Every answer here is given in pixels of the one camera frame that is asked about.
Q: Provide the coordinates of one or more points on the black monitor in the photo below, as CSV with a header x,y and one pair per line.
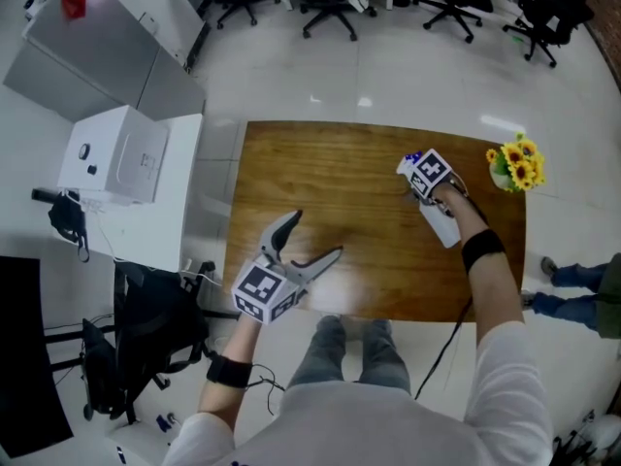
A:
x,y
24,357

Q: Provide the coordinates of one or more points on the black wrist band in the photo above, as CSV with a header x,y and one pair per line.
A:
x,y
482,250
228,372

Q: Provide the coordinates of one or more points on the person's grey trouser legs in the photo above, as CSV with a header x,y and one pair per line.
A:
x,y
378,357

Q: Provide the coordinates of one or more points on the person's left forearm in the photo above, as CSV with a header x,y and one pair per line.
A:
x,y
235,342

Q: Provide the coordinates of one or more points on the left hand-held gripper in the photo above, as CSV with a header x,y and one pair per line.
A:
x,y
259,287

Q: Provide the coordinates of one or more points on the black left wrist band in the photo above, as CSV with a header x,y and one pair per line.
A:
x,y
228,372

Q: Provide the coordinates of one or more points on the grey cabinet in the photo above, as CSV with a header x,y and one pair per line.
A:
x,y
107,51

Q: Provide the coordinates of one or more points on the person's white shirt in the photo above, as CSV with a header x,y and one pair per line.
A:
x,y
369,430

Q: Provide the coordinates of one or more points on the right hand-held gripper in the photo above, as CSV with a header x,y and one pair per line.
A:
x,y
431,172

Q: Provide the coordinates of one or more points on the black right wrist band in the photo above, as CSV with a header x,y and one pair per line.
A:
x,y
482,250

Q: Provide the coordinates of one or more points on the white box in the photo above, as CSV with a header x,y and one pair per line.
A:
x,y
111,158

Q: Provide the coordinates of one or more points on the person's right forearm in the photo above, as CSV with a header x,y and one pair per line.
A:
x,y
495,294

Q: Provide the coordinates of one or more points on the red sticker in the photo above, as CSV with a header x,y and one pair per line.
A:
x,y
74,5

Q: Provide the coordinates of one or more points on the sunflower bouquet in vase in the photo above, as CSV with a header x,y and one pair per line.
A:
x,y
521,165

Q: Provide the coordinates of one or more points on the black cylinder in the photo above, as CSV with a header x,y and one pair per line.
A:
x,y
46,194

